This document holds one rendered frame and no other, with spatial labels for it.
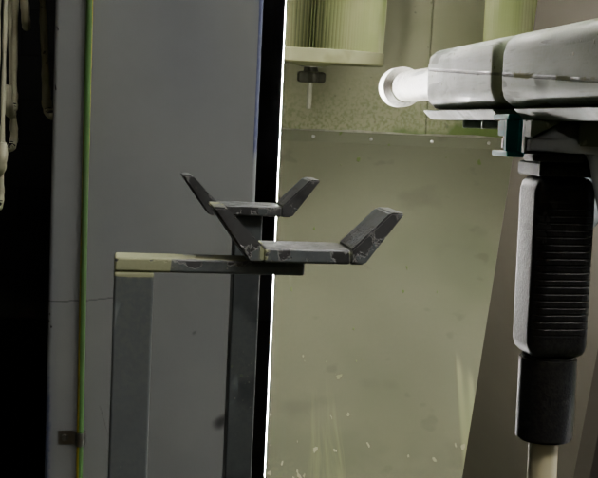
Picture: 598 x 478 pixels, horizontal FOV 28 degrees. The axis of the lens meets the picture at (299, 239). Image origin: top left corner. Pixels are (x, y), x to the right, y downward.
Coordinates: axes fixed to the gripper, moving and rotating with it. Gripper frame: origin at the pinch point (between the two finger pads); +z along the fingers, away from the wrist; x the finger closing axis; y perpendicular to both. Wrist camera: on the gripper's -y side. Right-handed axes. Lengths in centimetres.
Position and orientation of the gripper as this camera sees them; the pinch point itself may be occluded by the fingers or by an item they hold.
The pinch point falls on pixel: (540, 129)
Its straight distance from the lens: 62.9
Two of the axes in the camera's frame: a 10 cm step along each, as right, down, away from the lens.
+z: -9.9, -0.3, -1.6
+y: -0.5, 9.9, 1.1
